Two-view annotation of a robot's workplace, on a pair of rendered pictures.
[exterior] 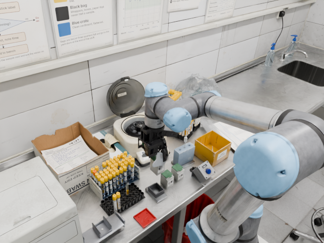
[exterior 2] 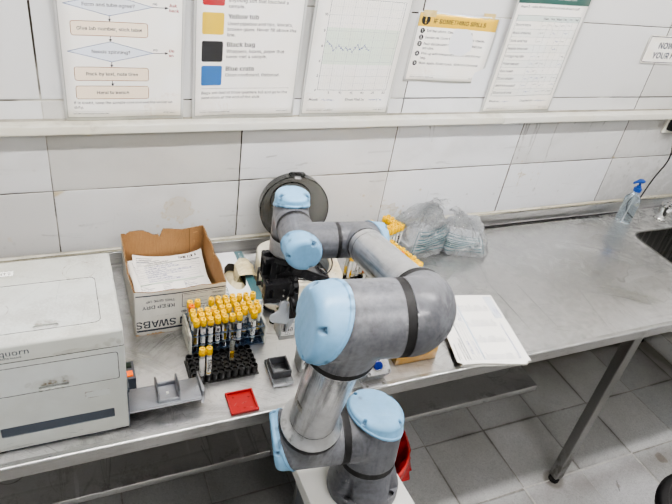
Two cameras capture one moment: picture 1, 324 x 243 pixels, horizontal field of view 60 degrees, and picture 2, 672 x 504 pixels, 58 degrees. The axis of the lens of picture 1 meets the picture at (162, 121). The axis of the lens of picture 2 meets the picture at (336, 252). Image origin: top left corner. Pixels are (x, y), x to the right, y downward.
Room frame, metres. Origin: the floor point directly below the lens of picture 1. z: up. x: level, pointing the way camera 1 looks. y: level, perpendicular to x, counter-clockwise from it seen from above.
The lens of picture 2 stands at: (-0.22, -0.37, 2.03)
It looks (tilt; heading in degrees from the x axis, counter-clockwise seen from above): 34 degrees down; 15
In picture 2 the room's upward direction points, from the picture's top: 10 degrees clockwise
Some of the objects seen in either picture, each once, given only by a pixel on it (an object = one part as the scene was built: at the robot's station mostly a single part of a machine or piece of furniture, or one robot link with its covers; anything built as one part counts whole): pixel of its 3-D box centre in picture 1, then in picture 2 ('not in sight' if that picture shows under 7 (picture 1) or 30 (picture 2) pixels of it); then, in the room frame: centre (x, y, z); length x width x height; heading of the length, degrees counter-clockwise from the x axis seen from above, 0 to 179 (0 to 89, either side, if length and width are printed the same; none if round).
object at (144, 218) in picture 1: (144, 217); (241, 401); (0.71, 0.05, 0.88); 0.07 x 0.07 x 0.01; 43
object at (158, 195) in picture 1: (155, 191); (279, 369); (0.84, 0.01, 0.89); 0.09 x 0.05 x 0.04; 41
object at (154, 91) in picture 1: (156, 100); (290, 214); (0.82, 0.02, 1.36); 0.09 x 0.08 x 0.11; 34
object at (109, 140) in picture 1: (109, 147); (237, 281); (1.07, 0.26, 0.92); 0.24 x 0.12 x 0.10; 43
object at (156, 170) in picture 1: (157, 165); (285, 323); (0.84, 0.01, 1.05); 0.05 x 0.04 x 0.06; 41
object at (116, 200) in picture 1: (122, 192); (222, 351); (0.79, 0.15, 0.93); 0.17 x 0.09 x 0.11; 133
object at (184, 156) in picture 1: (183, 155); not in sight; (1.04, -0.12, 0.92); 0.10 x 0.07 x 0.10; 128
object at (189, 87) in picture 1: (187, 89); (419, 223); (1.65, -0.15, 0.97); 0.26 x 0.17 x 0.19; 147
